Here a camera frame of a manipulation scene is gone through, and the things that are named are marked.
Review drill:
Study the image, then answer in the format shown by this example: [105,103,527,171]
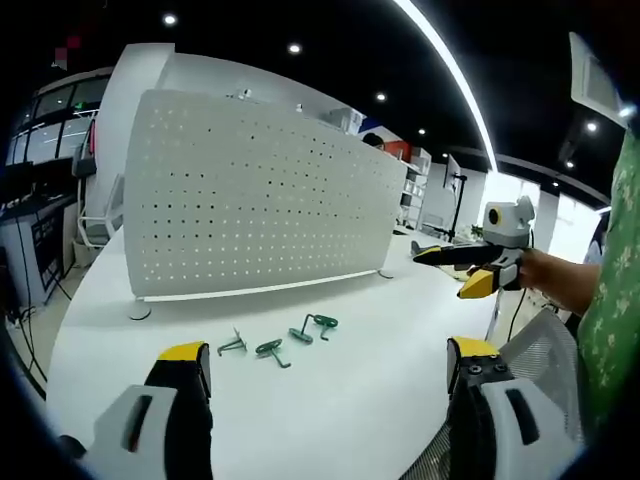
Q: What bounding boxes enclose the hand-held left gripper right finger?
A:
[446,336,587,480]

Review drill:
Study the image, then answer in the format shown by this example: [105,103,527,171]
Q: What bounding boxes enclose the person's green floral clothing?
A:
[576,128,640,434]

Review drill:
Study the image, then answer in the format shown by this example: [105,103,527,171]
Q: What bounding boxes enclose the white ceiling air vent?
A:
[568,31,627,120]

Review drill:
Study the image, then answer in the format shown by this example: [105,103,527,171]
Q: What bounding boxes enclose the dark side desk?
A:
[0,159,76,306]

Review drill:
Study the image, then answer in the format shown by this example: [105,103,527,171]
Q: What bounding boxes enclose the white perforated mounting plate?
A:
[122,88,409,321]

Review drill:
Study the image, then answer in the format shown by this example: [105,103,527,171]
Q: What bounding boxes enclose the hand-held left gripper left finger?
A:
[79,341,214,480]

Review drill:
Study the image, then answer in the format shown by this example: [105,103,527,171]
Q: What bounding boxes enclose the green metal hook assembly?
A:
[254,338,293,370]
[311,313,340,343]
[287,313,316,345]

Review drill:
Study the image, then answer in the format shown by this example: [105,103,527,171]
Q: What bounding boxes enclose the long ceiling light strip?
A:
[393,0,500,172]

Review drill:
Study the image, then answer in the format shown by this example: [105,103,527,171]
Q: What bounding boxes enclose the person's right hand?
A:
[517,248,557,294]

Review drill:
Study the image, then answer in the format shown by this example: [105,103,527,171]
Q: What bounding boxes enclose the white storage shelf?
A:
[398,145,432,229]

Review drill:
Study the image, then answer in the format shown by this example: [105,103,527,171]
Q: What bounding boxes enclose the white mesh office chair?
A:
[399,306,587,480]

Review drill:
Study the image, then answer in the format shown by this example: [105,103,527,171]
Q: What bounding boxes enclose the monitor on black stand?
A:
[433,153,470,244]

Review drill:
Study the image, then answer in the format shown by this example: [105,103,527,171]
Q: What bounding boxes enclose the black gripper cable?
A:
[508,287,529,344]

